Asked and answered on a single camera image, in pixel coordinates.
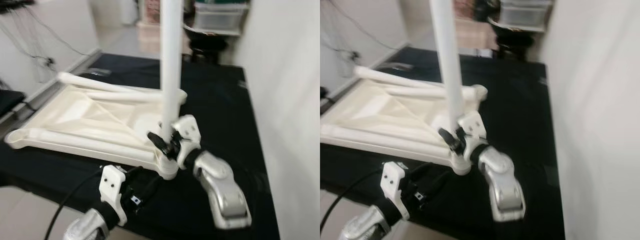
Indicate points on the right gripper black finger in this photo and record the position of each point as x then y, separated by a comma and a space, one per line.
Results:
156, 140
447, 138

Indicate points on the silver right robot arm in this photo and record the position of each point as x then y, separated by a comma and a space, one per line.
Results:
220, 190
500, 185

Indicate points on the black plastic table cover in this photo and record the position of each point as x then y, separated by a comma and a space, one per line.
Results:
515, 100
220, 100

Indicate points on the white plastic table top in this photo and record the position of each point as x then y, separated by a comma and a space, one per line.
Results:
75, 115
380, 107

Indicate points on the black round stool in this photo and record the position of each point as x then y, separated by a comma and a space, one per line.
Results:
514, 49
209, 51

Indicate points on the black power adapter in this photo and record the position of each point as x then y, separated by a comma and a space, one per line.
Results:
50, 61
356, 54

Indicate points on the orange lid storage box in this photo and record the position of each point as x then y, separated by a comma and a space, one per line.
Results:
151, 11

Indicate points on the clear plastic container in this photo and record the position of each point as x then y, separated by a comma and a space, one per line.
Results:
220, 17
525, 14

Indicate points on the black power strip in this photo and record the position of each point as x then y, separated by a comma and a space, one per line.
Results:
15, 3

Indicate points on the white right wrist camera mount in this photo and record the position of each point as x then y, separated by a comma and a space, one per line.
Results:
472, 125
187, 127

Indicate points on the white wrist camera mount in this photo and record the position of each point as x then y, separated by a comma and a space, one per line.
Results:
392, 182
111, 187
472, 125
187, 127

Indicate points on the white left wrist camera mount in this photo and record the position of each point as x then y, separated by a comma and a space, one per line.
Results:
392, 182
111, 187

